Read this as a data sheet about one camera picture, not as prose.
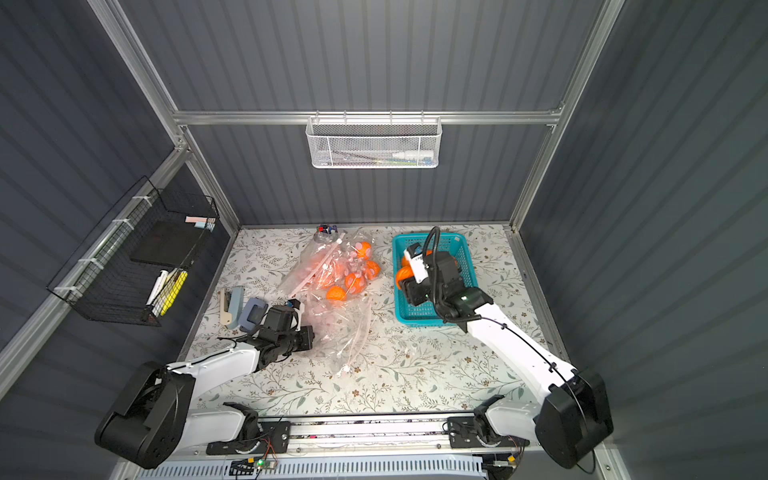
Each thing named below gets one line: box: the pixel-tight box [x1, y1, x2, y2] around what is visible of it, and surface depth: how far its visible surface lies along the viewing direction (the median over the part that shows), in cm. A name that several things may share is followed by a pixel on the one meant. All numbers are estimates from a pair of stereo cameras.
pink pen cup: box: [313, 224, 340, 244], surface depth 104 cm
